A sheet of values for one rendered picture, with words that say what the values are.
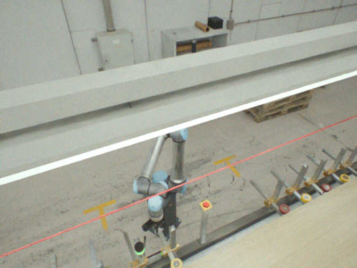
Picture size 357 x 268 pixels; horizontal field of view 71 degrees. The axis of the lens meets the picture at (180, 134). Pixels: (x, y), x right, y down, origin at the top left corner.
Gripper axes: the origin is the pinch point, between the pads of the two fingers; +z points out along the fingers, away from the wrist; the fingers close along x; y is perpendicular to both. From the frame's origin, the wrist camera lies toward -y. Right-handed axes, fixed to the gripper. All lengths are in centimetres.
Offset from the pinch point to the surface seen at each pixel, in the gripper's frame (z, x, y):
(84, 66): -21, 255, 1
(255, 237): 11, -32, 68
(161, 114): -136, -45, -8
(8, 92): -145, -38, -36
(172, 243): 7.4, -9.7, 9.3
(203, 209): -20.2, -9.9, 32.6
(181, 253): 31.0, -9.4, 16.4
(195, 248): 31.0, -10.5, 28.4
